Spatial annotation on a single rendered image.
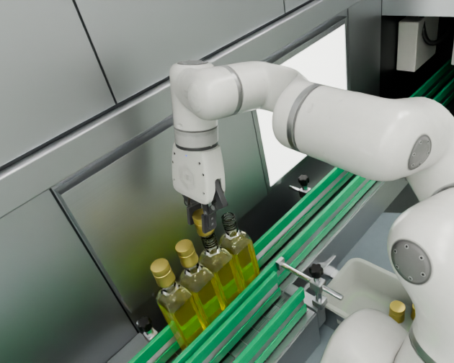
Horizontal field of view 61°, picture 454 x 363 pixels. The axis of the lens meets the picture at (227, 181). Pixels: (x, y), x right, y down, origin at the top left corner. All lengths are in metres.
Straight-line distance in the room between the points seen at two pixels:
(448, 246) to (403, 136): 0.11
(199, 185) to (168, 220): 0.21
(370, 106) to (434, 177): 0.13
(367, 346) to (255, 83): 0.37
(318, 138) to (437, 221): 0.14
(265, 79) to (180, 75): 0.13
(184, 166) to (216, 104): 0.17
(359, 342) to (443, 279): 0.17
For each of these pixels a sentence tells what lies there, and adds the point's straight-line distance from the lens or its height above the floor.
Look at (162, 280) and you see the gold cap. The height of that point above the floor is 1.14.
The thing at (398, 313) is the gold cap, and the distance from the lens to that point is 1.04.
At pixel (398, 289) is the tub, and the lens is 1.08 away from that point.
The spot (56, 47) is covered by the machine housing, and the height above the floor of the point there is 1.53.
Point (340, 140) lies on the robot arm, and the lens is 0.41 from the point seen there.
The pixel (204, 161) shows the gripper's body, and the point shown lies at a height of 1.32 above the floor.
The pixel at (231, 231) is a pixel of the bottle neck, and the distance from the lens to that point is 0.81.
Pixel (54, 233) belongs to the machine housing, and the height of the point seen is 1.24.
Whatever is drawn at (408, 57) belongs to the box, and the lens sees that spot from 1.63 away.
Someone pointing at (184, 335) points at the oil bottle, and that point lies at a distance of 0.83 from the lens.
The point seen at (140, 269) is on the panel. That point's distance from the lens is 0.88.
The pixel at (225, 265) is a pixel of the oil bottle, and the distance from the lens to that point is 0.81.
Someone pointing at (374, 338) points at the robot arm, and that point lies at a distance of 0.51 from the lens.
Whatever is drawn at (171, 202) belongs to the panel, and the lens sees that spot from 0.85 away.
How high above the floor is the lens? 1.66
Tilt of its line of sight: 36 degrees down
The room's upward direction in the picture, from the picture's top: 15 degrees counter-clockwise
